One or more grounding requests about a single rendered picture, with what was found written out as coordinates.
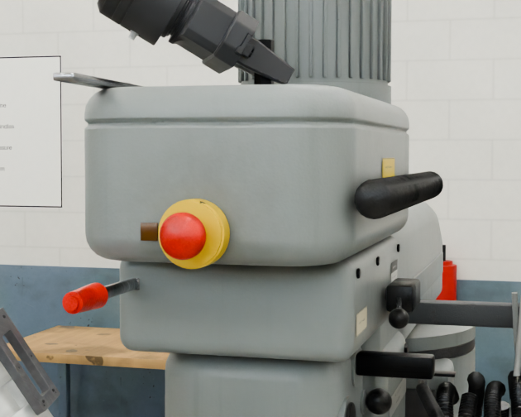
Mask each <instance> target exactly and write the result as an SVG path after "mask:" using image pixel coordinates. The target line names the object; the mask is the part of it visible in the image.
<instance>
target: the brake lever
mask: <svg viewBox="0 0 521 417"><path fill-rule="evenodd" d="M139 289H140V279H139V278H131V279H128V280H123V281H119V282H117V283H114V284H111V285H106V286H103V285H102V284H100V283H92V284H89V285H86V286H84V287H81V288H79V289H77V290H73V291H71V292H69V293H67V294H66V295H65V296H64V298H63V301H62V304H63V307H64V309H65V311H66V312H68V313H70V314H77V313H81V312H85V311H89V310H92V309H99V308H102V307H103V306H104V305H105V304H106V303H107V301H108V299H109V298H112V297H114V296H117V295H121V294H124V293H127V292H129V291H132V290H139Z"/></svg>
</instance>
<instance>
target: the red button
mask: <svg viewBox="0 0 521 417"><path fill-rule="evenodd" d="M205 242H206V232H205V228H204V225H203V224H202V222H201V221H200V220H199V219H198V218H197V217H196V216H194V215H193V214H191V213H184V212H182V213H174V214H172V215H170V216H169V217H168V218H167V219H166V220H165V221H164V222H163V224H162V226H161V228H160V244H161V246H162V247H163V249H164V251H165V252H166V253H167V254H168V255H169V256H171V257H173V258H174V259H177V260H188V259H191V258H193V257H195V256H197V255H198V254H199V253H200V252H201V251H202V250H203V247H204V245H205Z"/></svg>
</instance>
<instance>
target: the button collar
mask: <svg viewBox="0 0 521 417"><path fill-rule="evenodd" d="M182 212H184V213H191V214H193V215H194V216H196V217H197V218H198V219H199V220H200V221H201V222H202V224H203V225H204V228H205V232H206V242H205V245H204V247H203V250H202V251H201V252H200V253H199V254H198V255H197V256H195V257H193V258H191V259H188V260H177V259H174V258H173V257H171V256H169V255H168V254H167V253H166V252H165V251H164V249H163V247H162V246H161V244H160V247H161V249H162V251H163V253H164V254H165V255H166V256H167V258H168V259H169V260H170V261H172V262H173V263H174V264H175V265H177V266H180V267H183V268H186V269H198V268H201V267H204V266H208V265H211V264H213V263H214V262H215V261H217V260H218V259H219V258H220V257H221V256H222V255H223V253H224V252H225V251H226V249H227V245H228V243H229V238H230V229H229V224H228V221H227V218H226V216H225V215H224V213H223V212H222V210H221V209H220V208H219V207H218V206H217V205H215V204H213V203H211V202H209V201H207V200H205V199H186V200H182V201H179V202H177V203H175V204H173V205H172V206H170V207H169V208H168V209H167V210H166V212H165V213H164V215H163V216H162V219H161V220H160V225H159V230H158V237H159V242H160V228H161V226H162V224H163V222H164V221H165V220H166V219H167V218H168V217H169V216H170V215H172V214H174V213H182Z"/></svg>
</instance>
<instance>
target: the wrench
mask: <svg viewBox="0 0 521 417"><path fill-rule="evenodd" d="M53 80H54V81H59V82H64V83H69V84H77V85H83V86H88V87H93V88H98V89H110V88H118V87H144V86H140V85H136V84H130V83H124V82H119V81H115V80H110V79H103V78H99V77H94V76H90V75H86V74H78V73H74V72H68V73H53Z"/></svg>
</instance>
